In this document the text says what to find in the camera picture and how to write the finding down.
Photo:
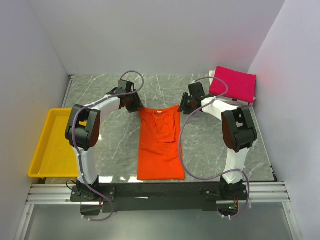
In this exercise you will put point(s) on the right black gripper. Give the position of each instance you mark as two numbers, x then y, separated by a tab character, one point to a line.
183	106

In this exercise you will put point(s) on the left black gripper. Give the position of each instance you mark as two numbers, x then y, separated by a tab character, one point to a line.
138	104

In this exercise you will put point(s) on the orange t shirt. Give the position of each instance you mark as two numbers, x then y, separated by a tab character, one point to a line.
158	157

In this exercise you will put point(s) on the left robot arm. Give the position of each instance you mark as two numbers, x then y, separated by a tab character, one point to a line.
83	127

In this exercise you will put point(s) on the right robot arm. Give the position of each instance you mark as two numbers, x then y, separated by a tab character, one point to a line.
238	130

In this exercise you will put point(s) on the folded magenta t shirt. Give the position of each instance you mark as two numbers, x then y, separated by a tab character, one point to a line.
241	85

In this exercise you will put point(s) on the yellow plastic tray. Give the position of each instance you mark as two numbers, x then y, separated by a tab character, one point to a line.
53	156

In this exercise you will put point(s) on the black base beam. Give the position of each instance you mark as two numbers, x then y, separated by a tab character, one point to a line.
159	196

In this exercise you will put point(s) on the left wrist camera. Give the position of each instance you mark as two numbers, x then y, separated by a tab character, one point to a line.
125	86

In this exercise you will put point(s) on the aluminium frame rail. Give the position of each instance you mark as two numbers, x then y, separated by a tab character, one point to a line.
59	194

